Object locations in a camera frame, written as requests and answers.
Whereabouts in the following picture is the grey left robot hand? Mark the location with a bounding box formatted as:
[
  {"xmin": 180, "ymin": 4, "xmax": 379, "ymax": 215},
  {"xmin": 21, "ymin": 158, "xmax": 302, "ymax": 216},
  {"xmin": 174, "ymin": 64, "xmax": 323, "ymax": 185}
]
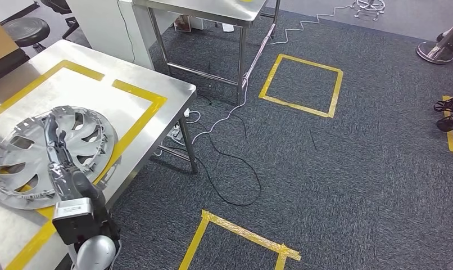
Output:
[{"xmin": 43, "ymin": 113, "xmax": 107, "ymax": 210}]

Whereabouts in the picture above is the chrome chair base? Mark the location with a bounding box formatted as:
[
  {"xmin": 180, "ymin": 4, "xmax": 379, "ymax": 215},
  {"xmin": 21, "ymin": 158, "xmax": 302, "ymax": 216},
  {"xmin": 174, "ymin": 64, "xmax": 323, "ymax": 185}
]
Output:
[{"xmin": 351, "ymin": 0, "xmax": 387, "ymax": 21}]

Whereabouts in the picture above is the white cabinet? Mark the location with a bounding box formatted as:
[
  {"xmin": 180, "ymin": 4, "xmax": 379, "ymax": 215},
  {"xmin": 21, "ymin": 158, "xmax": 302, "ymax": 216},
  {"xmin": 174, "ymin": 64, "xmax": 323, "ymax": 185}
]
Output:
[{"xmin": 65, "ymin": 0, "xmax": 157, "ymax": 71}]

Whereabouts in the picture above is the black tripod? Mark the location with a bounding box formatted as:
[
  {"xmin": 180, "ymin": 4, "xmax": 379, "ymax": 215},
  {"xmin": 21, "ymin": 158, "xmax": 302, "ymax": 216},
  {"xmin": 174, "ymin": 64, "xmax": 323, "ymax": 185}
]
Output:
[{"xmin": 433, "ymin": 91, "xmax": 453, "ymax": 133}]

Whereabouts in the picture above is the yellow workbench tape frame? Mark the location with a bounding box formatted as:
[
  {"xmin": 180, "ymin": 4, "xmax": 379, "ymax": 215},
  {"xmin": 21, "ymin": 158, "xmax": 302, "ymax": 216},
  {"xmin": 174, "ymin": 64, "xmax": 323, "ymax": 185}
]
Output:
[{"xmin": 0, "ymin": 59, "xmax": 169, "ymax": 270}]

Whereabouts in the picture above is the black floor cable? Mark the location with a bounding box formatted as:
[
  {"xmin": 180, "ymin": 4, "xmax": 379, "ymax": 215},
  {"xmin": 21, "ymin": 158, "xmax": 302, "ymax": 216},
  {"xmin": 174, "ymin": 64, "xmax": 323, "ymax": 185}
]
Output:
[{"xmin": 191, "ymin": 93, "xmax": 263, "ymax": 208}]

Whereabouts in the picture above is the metal table frame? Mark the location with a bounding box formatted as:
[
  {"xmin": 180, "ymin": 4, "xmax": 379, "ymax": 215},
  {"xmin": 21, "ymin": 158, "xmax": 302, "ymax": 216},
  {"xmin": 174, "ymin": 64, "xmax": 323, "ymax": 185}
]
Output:
[{"xmin": 132, "ymin": 0, "xmax": 282, "ymax": 106}]

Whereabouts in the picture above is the grey plastic wheel cover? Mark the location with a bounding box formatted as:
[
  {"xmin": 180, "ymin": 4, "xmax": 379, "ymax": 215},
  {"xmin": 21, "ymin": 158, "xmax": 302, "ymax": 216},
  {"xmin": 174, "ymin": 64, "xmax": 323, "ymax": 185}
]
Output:
[{"xmin": 0, "ymin": 106, "xmax": 120, "ymax": 211}]

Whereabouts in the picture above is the black round stool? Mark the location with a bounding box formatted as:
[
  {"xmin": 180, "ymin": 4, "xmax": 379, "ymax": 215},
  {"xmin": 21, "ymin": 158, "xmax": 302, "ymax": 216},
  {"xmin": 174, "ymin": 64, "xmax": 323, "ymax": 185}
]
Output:
[{"xmin": 2, "ymin": 17, "xmax": 52, "ymax": 53}]

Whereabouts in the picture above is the white printed carton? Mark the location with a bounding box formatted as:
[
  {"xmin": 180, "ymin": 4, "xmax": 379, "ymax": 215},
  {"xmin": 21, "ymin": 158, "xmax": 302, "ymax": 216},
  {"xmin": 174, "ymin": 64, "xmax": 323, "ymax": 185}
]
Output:
[{"xmin": 173, "ymin": 14, "xmax": 205, "ymax": 34}]

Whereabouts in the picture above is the black padded case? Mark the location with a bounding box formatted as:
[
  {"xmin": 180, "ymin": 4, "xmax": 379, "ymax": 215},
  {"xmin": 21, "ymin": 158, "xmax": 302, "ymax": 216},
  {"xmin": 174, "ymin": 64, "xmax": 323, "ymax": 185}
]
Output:
[{"xmin": 0, "ymin": 48, "xmax": 31, "ymax": 87}]

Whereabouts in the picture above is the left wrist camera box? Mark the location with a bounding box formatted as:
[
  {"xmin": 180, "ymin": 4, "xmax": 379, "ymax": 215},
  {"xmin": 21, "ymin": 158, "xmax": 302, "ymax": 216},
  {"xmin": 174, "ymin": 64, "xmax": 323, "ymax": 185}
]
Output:
[{"xmin": 52, "ymin": 197, "xmax": 96, "ymax": 246}]

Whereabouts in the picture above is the person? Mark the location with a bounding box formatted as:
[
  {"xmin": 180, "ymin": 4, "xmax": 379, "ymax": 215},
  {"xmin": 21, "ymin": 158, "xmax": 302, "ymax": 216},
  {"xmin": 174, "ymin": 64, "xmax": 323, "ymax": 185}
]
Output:
[{"xmin": 436, "ymin": 26, "xmax": 453, "ymax": 52}]

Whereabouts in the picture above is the chrome stanchion post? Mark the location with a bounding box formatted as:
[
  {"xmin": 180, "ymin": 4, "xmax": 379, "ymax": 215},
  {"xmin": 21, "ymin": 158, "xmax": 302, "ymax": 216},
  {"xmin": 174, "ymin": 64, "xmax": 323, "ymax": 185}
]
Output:
[{"xmin": 415, "ymin": 15, "xmax": 453, "ymax": 65}]

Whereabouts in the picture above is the white floor cable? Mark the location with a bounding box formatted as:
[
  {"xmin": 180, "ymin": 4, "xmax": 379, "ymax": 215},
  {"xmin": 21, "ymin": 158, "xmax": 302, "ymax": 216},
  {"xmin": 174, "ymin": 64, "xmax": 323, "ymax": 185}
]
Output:
[
  {"xmin": 191, "ymin": 24, "xmax": 278, "ymax": 146},
  {"xmin": 269, "ymin": 3, "xmax": 356, "ymax": 46}
]

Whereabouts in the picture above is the yellow floor tape square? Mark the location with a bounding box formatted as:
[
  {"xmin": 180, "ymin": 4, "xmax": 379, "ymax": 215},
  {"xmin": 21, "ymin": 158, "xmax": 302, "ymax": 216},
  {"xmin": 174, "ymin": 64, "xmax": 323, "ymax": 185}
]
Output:
[
  {"xmin": 178, "ymin": 209, "xmax": 302, "ymax": 270},
  {"xmin": 258, "ymin": 53, "xmax": 345, "ymax": 119},
  {"xmin": 441, "ymin": 94, "xmax": 453, "ymax": 159}
]

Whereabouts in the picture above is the black office chair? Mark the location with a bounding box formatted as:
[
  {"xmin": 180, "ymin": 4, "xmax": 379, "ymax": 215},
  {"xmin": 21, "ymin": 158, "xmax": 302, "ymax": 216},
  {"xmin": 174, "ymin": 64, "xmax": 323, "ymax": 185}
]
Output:
[{"xmin": 39, "ymin": 0, "xmax": 81, "ymax": 41}]

